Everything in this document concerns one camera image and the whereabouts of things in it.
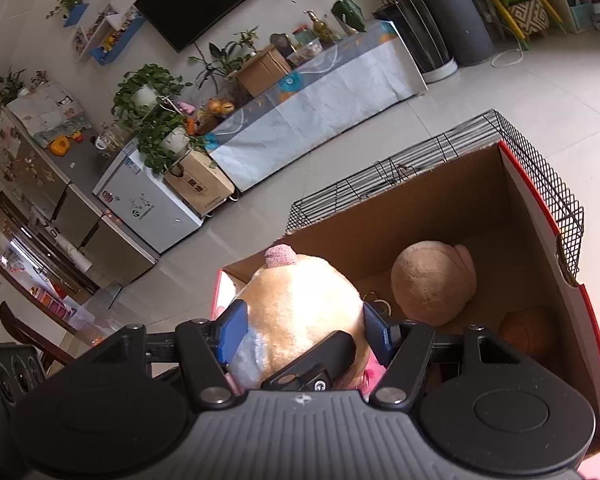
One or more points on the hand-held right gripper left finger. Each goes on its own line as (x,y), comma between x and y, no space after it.
(232,332)

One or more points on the spiky potted plant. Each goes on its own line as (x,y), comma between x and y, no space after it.
(10,87)

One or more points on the blue storage bin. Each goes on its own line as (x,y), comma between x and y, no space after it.
(581,17)

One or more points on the cloth-covered long cabinet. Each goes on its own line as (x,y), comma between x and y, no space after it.
(310,110)

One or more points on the pink spotted plush toy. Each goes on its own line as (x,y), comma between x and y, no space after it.
(366,382)

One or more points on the steel refrigerator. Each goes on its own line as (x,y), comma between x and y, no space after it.
(80,230)

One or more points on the dark wooden chair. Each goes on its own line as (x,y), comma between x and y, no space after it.
(20,325)

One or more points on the large glass jar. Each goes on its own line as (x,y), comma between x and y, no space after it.
(111,137)

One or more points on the green leaf-shaped ornament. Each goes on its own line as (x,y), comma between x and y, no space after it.
(350,12)

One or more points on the patterned stool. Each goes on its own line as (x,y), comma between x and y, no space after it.
(530,17)

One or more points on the large cardboard box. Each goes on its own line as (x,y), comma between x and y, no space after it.
(430,200)

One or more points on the dark jug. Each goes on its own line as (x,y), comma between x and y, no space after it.
(281,45)

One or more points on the tall black planter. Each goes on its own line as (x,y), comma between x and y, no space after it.
(415,35)

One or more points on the blue white wall shelf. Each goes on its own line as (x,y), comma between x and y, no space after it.
(117,40)

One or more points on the beige round plush toy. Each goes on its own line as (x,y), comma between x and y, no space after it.
(430,280)

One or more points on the small cardboard box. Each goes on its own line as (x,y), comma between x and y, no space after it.
(265,70)

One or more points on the grey round pillar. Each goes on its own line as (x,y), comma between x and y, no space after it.
(450,5)

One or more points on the stacked green yellow chairs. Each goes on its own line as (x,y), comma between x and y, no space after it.
(505,10)

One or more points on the gold keyring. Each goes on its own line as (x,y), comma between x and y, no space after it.
(382,307)

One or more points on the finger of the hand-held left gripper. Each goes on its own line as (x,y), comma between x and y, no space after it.
(320,360)

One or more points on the clear food container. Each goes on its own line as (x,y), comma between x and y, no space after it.
(306,52)

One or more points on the leafy plant in cardboard box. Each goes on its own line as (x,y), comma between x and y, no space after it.
(225,57)

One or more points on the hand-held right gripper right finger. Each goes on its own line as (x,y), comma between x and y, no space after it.
(377,332)

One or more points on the cream plush toy pink ear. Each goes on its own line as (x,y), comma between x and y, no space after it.
(300,300)

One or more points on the green potted plant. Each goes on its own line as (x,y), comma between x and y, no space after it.
(145,95)
(175,141)

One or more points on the orange plush toy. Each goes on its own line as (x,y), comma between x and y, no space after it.
(527,332)

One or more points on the pile of oranges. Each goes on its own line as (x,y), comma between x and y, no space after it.
(221,107)

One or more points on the patterned cloth cover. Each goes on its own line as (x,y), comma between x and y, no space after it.
(50,110)

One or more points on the golden pump bottle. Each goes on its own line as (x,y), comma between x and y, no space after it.
(322,27)

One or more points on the glass jar with lid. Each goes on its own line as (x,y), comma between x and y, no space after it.
(302,37)

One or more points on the white chest freezer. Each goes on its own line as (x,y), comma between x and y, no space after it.
(150,210)

